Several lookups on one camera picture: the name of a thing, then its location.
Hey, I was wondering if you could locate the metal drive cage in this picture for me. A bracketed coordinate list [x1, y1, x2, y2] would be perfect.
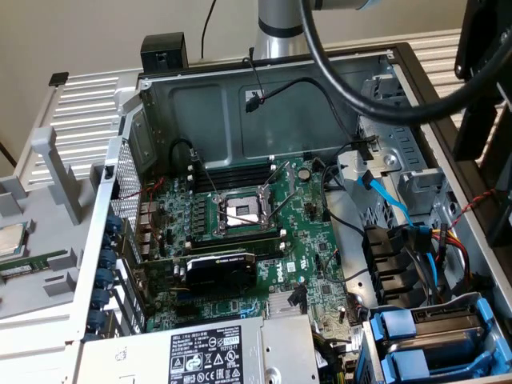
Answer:
[337, 73, 446, 219]

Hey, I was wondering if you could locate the thin black wire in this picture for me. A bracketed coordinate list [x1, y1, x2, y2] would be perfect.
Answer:
[318, 157, 371, 283]

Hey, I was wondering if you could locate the green motherboard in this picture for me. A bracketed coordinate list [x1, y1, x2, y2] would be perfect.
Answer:
[138, 154, 363, 335]

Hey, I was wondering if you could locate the small black box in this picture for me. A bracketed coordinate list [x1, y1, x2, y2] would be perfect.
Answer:
[140, 33, 190, 74]

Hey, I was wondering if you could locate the red black twisted wire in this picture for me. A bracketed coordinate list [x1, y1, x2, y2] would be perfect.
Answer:
[446, 189, 497, 242]

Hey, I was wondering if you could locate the thin red wire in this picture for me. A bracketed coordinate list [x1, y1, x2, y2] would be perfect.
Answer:
[118, 177, 167, 251]

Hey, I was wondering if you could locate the blue data wire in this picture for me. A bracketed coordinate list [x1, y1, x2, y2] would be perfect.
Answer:
[358, 170, 443, 287]

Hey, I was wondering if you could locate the braided power wire bundle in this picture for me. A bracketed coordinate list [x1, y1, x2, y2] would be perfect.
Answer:
[311, 330, 361, 384]

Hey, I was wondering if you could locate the looped black wire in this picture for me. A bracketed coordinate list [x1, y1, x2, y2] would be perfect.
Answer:
[169, 138, 201, 171]

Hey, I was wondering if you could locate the open PC case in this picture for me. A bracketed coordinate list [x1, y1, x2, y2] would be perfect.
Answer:
[66, 41, 512, 384]

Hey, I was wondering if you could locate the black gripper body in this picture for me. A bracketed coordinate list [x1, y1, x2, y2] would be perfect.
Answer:
[454, 0, 512, 83]

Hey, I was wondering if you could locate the grey parts rack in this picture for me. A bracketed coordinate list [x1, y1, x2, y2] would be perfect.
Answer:
[0, 126, 106, 321]

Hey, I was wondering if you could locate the black wire with loose plug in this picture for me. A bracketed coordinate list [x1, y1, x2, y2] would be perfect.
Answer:
[242, 57, 380, 161]

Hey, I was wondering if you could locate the metal socket cover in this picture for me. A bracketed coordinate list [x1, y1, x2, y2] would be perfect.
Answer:
[260, 159, 298, 194]

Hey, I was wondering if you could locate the silver heat sink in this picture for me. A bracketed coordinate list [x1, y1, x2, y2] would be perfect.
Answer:
[266, 290, 304, 318]

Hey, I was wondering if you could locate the red yellow power wire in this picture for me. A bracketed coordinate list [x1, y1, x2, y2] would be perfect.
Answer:
[437, 222, 473, 299]

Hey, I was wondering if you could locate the dark thin cable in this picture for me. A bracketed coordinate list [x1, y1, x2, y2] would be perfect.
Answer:
[0, 139, 18, 170]

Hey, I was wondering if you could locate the metal locking lever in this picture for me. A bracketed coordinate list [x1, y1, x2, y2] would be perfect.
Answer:
[190, 148, 220, 201]
[266, 186, 298, 225]

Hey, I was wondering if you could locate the empty blue disk carrier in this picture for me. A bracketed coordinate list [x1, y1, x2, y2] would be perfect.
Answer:
[379, 343, 506, 379]

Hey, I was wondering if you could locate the grey power supply unit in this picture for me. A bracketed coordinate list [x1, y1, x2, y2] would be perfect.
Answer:
[78, 313, 321, 384]

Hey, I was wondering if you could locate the black plastic shroud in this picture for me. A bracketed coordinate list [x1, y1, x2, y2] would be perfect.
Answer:
[362, 225, 426, 310]

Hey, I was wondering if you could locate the CPU socket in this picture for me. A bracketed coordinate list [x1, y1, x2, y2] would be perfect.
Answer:
[210, 186, 282, 238]

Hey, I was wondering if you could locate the silver CPU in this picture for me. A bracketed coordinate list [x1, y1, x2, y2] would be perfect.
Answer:
[0, 221, 30, 258]

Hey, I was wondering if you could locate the black graphics card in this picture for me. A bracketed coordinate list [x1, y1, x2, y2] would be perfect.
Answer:
[134, 250, 259, 296]

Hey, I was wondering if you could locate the thin black wall cable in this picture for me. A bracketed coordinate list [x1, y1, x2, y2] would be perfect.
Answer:
[199, 0, 219, 57]

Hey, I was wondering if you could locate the blue drive caddy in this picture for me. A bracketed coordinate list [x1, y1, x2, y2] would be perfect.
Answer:
[362, 291, 512, 384]

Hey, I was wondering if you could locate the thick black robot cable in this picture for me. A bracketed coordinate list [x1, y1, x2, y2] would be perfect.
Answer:
[298, 0, 512, 129]

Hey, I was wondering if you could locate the green RAM stick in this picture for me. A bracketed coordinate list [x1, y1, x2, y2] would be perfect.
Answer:
[0, 250, 68, 278]

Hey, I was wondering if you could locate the hard disk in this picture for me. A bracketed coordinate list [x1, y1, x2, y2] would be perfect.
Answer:
[370, 298, 495, 349]

